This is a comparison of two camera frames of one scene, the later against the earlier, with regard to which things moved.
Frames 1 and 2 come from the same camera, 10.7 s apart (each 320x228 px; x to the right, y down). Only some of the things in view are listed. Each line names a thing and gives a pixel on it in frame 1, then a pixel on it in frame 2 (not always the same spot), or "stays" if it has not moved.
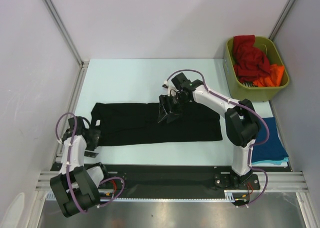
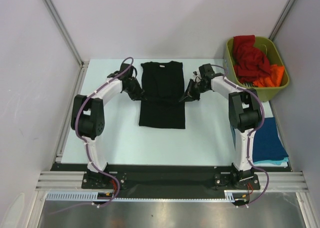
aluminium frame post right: [284, 13] stays
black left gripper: [95, 135] → [138, 94]
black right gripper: [168, 104] → [193, 89]
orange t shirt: [273, 80] stays
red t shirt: [250, 62] stays
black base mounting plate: [167, 181] stays
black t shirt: [124, 123] → [163, 84]
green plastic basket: [241, 92] stays
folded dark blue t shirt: [273, 148] stays
